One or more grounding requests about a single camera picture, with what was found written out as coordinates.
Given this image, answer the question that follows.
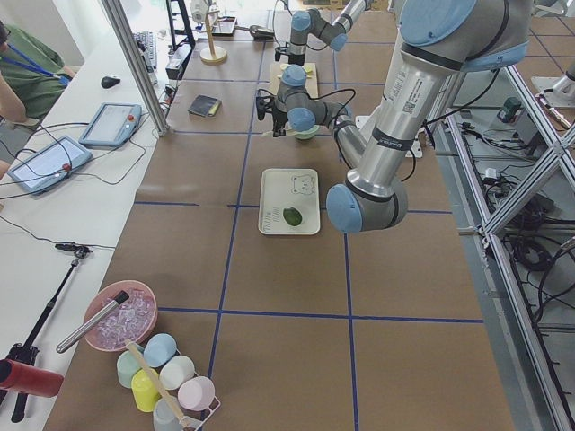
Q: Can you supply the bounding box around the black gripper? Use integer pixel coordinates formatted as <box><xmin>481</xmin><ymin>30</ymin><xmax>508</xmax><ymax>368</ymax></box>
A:
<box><xmin>271</xmin><ymin>106</ymin><xmax>288</xmax><ymax>137</ymax></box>

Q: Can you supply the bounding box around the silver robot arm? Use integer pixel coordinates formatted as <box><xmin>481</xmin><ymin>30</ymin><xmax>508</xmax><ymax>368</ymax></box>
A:
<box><xmin>257</xmin><ymin>1</ymin><xmax>533</xmax><ymax>233</ymax></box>
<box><xmin>275</xmin><ymin>0</ymin><xmax>373</xmax><ymax>66</ymax></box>

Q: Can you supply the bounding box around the mint green bowl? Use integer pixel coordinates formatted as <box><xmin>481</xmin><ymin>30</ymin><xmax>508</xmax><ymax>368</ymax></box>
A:
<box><xmin>294</xmin><ymin>125</ymin><xmax>320</xmax><ymax>140</ymax></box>

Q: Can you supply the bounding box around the pink bowl with ice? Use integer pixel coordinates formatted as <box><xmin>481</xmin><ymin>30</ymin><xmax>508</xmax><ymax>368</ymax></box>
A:
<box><xmin>84</xmin><ymin>280</ymin><xmax>158</xmax><ymax>352</ymax></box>

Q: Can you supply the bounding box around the bamboo cutting board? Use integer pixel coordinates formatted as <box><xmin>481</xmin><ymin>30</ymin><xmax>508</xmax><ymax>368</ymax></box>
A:
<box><xmin>269</xmin><ymin>62</ymin><xmax>318</xmax><ymax>98</ymax></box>

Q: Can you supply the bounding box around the white bear tray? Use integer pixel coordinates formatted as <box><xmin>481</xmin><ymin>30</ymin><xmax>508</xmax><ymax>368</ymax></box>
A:
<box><xmin>258</xmin><ymin>168</ymin><xmax>321</xmax><ymax>235</ymax></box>

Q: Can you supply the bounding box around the grey yellow sponge cloth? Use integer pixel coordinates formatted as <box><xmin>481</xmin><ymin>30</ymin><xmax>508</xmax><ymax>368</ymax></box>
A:
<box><xmin>188</xmin><ymin>94</ymin><xmax>221</xmax><ymax>118</ymax></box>

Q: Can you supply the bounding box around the metal scoop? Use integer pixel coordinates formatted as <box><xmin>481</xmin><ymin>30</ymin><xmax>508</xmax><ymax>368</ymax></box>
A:
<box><xmin>234</xmin><ymin>25</ymin><xmax>275</xmax><ymax>41</ymax></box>

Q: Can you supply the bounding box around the wooden mug tree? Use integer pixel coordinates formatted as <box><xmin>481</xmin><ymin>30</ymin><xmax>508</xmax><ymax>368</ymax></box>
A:
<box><xmin>199</xmin><ymin>5</ymin><xmax>227</xmax><ymax>66</ymax></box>

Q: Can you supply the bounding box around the green lime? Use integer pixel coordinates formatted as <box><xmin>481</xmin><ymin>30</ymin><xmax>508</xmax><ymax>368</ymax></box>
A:
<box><xmin>282</xmin><ymin>207</ymin><xmax>303</xmax><ymax>226</ymax></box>

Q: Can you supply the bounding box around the far blue teach pendant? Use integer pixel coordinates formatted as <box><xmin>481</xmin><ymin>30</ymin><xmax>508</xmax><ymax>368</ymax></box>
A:
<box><xmin>78</xmin><ymin>102</ymin><xmax>142</xmax><ymax>148</ymax></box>

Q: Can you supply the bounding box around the blue teach pendant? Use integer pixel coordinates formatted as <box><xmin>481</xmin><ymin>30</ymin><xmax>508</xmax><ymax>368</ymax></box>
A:
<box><xmin>78</xmin><ymin>102</ymin><xmax>142</xmax><ymax>148</ymax></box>
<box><xmin>7</xmin><ymin>136</ymin><xmax>93</xmax><ymax>195</ymax></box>

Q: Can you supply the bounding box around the black computer mouse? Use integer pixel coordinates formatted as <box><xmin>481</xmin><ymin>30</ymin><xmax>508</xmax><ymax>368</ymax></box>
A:
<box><xmin>101</xmin><ymin>75</ymin><xmax>121</xmax><ymax>89</ymax></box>

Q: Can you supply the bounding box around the near blue teach pendant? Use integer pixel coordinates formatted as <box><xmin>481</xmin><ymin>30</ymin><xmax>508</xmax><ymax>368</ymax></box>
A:
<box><xmin>7</xmin><ymin>136</ymin><xmax>93</xmax><ymax>195</ymax></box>

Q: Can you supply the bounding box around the person in green shirt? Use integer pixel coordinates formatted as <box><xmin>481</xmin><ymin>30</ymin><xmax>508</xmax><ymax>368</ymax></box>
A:
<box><xmin>1</xmin><ymin>23</ymin><xmax>75</xmax><ymax>125</ymax></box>

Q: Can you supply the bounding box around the blue cup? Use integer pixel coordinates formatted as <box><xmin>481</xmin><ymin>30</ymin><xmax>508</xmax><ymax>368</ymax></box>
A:
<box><xmin>143</xmin><ymin>333</ymin><xmax>177</xmax><ymax>368</ymax></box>

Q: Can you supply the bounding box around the white cup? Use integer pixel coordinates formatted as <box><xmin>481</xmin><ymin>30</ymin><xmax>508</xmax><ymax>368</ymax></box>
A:
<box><xmin>159</xmin><ymin>355</ymin><xmax>195</xmax><ymax>391</ymax></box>

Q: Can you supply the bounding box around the pink cup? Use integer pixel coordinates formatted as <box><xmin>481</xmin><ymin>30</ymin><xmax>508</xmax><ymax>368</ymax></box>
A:
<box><xmin>178</xmin><ymin>376</ymin><xmax>216</xmax><ymax>411</ymax></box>

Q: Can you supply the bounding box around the mint cup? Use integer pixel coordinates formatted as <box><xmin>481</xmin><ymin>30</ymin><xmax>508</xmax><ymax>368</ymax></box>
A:
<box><xmin>116</xmin><ymin>350</ymin><xmax>141</xmax><ymax>389</ymax></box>

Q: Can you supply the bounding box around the yellow cup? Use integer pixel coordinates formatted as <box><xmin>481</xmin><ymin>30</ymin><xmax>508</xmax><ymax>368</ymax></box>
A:
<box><xmin>130</xmin><ymin>369</ymin><xmax>161</xmax><ymax>413</ymax></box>

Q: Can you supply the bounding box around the clear grey cup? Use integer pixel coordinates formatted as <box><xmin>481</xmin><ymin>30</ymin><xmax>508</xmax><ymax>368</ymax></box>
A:
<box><xmin>153</xmin><ymin>399</ymin><xmax>182</xmax><ymax>431</ymax></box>

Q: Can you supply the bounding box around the black selfie stick tripod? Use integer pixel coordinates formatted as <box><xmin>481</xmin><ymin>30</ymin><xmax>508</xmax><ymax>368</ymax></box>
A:
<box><xmin>1</xmin><ymin>242</ymin><xmax>93</xmax><ymax>423</ymax></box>

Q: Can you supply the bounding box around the red bottle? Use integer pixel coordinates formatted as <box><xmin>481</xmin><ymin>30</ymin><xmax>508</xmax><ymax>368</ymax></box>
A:
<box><xmin>1</xmin><ymin>359</ymin><xmax>64</xmax><ymax>398</ymax></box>

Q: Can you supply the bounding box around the aluminium frame post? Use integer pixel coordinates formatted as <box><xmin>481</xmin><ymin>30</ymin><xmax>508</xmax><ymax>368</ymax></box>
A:
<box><xmin>102</xmin><ymin>0</ymin><xmax>169</xmax><ymax>136</ymax></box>

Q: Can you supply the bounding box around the wire cup rack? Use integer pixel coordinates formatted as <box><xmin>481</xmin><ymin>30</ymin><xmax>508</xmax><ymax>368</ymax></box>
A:
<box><xmin>125</xmin><ymin>339</ymin><xmax>222</xmax><ymax>427</ymax></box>

